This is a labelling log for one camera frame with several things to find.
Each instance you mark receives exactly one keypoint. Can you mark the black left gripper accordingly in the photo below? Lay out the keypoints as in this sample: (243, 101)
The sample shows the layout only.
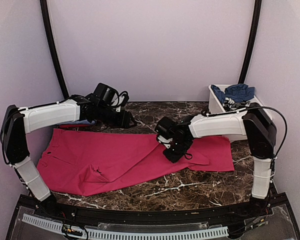
(123, 121)

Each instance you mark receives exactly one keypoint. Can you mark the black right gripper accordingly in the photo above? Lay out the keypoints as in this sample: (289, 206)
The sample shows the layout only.
(174, 157)

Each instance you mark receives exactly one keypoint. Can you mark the pink trousers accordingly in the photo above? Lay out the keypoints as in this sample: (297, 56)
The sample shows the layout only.
(89, 163)

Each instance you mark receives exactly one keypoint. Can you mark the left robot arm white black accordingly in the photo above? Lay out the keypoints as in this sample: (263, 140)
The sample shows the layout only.
(104, 105)

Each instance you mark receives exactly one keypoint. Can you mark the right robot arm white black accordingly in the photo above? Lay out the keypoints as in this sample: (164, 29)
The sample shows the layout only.
(252, 122)

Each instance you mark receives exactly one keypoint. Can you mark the white plastic laundry bin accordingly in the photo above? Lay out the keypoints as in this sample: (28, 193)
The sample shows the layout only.
(215, 107)

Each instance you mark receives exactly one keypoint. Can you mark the folded light blue shirt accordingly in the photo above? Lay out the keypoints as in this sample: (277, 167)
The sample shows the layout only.
(86, 122)

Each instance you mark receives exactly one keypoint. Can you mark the black white patterned garment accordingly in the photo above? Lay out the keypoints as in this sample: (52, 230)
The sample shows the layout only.
(230, 105)

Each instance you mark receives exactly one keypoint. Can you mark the dark blue garment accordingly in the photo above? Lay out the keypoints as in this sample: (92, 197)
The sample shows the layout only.
(237, 93)

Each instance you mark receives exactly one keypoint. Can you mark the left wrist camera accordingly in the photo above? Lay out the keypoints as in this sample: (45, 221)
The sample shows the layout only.
(120, 101)

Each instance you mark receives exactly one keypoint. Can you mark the white slotted cable duct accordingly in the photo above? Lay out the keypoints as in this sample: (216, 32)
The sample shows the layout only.
(91, 233)

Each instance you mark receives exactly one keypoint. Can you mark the black front rail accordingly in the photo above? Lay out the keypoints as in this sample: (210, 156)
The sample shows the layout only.
(230, 214)

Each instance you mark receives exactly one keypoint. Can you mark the left black corner post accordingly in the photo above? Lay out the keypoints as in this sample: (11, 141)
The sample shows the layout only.
(52, 48)

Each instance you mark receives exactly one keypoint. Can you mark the black corner post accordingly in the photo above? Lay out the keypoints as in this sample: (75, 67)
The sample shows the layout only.
(52, 48)
(251, 41)

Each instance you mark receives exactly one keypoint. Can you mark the right black corner post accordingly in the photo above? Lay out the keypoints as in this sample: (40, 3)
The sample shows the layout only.
(251, 41)

